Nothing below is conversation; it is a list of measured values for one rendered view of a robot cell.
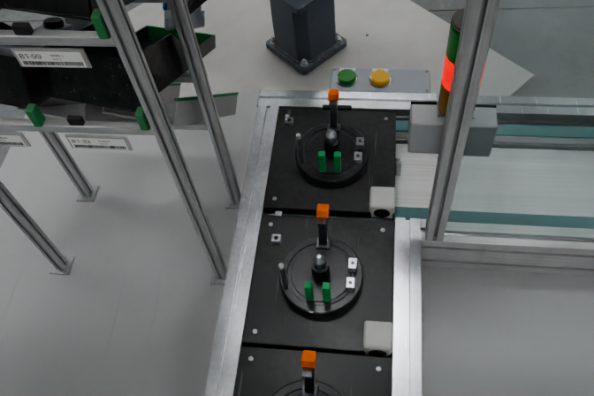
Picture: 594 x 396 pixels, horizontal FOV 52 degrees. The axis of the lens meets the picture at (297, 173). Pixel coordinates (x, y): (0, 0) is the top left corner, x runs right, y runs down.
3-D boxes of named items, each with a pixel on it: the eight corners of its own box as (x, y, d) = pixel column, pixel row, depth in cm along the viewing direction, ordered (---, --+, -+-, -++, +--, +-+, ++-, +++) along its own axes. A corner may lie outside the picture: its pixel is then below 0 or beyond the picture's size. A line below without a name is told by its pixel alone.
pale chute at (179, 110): (176, 103, 127) (178, 82, 126) (236, 114, 124) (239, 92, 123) (101, 113, 100) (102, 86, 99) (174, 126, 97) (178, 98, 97)
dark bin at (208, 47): (148, 38, 110) (144, -4, 106) (216, 48, 107) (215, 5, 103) (51, 97, 87) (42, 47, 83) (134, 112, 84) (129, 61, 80)
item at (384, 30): (279, -69, 186) (278, -78, 183) (531, 82, 143) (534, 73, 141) (80, 49, 162) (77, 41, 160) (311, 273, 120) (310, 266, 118)
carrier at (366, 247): (262, 219, 114) (253, 182, 104) (393, 226, 111) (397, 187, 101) (242, 347, 100) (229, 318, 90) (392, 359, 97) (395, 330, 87)
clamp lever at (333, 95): (329, 124, 120) (328, 87, 115) (338, 124, 119) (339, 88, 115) (327, 133, 117) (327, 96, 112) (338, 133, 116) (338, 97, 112)
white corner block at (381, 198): (369, 197, 115) (369, 185, 111) (394, 198, 114) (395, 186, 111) (369, 218, 112) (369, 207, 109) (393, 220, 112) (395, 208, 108)
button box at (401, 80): (332, 86, 138) (331, 66, 133) (427, 87, 136) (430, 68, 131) (330, 110, 134) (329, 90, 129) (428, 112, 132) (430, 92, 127)
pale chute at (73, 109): (107, 102, 129) (109, 80, 128) (164, 112, 126) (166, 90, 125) (15, 110, 102) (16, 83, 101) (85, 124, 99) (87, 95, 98)
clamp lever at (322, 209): (317, 239, 105) (316, 202, 101) (329, 239, 105) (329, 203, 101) (316, 252, 102) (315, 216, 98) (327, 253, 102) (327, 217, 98)
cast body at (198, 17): (185, 24, 113) (185, -16, 111) (205, 26, 112) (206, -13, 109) (156, 28, 106) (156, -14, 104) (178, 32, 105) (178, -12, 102)
